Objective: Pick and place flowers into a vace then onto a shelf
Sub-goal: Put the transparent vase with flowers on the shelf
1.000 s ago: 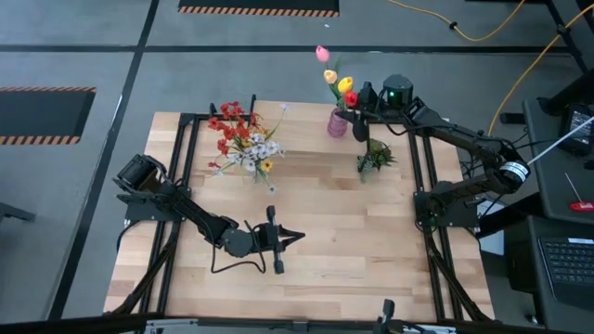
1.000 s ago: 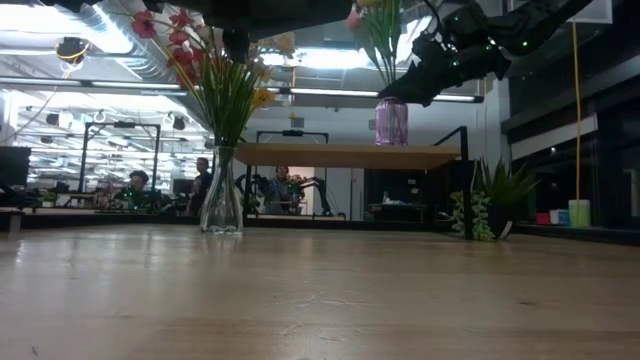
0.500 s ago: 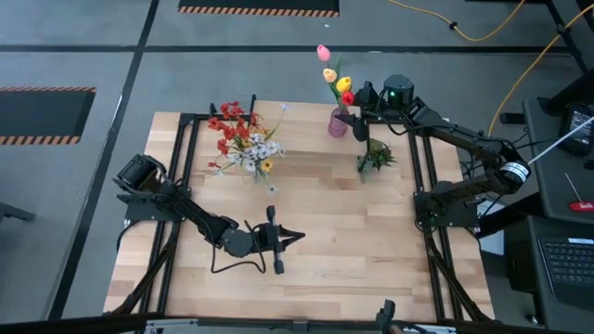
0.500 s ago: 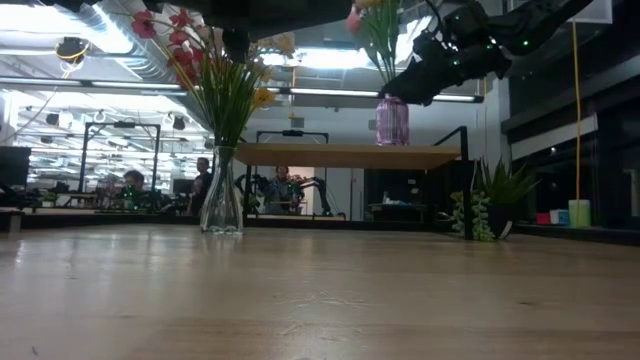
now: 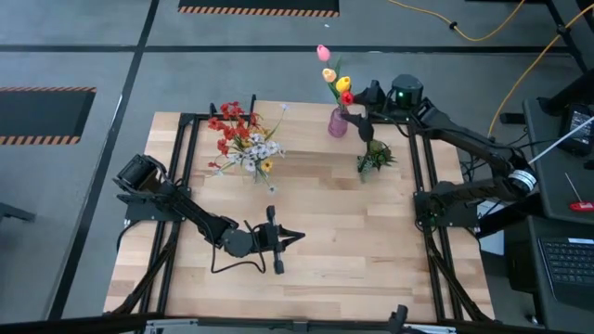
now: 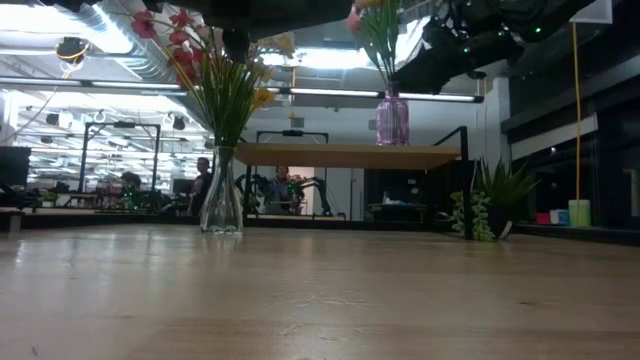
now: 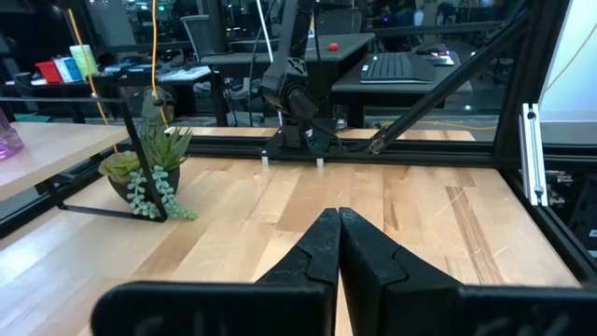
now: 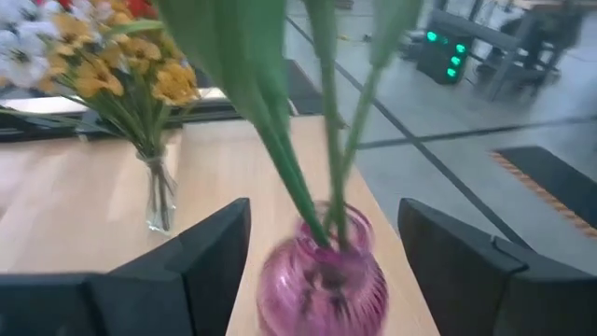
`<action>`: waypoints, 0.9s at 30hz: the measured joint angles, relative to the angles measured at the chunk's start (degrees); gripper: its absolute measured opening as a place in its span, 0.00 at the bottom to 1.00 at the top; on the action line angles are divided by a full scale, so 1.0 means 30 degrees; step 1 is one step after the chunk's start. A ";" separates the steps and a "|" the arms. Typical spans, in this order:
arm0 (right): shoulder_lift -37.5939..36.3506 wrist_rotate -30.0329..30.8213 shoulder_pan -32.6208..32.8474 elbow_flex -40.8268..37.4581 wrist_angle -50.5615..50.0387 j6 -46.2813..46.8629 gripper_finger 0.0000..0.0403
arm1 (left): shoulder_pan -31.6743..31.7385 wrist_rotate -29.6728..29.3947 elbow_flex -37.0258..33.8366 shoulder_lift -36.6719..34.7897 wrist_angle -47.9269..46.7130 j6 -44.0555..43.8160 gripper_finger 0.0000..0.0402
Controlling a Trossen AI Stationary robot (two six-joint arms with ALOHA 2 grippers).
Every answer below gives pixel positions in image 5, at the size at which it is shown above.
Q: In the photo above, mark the white artificial flower bunch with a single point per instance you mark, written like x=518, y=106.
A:
x=260, y=149

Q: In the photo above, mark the black striped floor mat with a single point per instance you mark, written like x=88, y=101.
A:
x=260, y=3
x=42, y=113

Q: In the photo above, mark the black metal stand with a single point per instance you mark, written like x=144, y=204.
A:
x=571, y=95

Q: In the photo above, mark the black metal shelf frame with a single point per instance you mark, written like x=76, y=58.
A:
x=253, y=103

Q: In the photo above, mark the pink artificial tulip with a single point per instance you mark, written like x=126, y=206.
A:
x=323, y=53

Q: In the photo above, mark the small black bracket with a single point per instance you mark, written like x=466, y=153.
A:
x=399, y=317

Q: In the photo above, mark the clear glass vase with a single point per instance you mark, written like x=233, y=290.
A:
x=263, y=178

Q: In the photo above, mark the dark grey desk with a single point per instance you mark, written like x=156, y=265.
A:
x=575, y=325
x=557, y=195

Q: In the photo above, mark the black front crossbar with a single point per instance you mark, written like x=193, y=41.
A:
x=69, y=327

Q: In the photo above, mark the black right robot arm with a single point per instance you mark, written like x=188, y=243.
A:
x=464, y=139

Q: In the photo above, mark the purple ribbed glass vase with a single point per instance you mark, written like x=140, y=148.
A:
x=337, y=125

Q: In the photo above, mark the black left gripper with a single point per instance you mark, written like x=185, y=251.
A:
x=262, y=239

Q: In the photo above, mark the black keyboard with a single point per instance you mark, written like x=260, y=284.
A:
x=571, y=264

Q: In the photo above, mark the red artificial tulip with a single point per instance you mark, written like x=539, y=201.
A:
x=347, y=98

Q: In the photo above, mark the potted artificial succulent plant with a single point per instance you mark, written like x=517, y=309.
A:
x=378, y=160

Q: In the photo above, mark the black tablet device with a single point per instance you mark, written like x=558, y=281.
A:
x=580, y=125

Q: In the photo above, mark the peach cream artificial tulip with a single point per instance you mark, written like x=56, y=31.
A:
x=329, y=75

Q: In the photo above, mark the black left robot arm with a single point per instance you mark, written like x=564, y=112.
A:
x=195, y=214

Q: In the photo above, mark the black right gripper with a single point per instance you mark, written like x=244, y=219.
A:
x=378, y=102

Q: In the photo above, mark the wooden shelf board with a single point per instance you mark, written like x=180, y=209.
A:
x=297, y=130

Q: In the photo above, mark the red artificial flower bunch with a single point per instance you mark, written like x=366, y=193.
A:
x=229, y=133

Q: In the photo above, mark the black aluminium table frame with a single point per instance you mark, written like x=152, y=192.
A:
x=188, y=119

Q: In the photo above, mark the grey chair leg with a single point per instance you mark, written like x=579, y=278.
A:
x=16, y=213

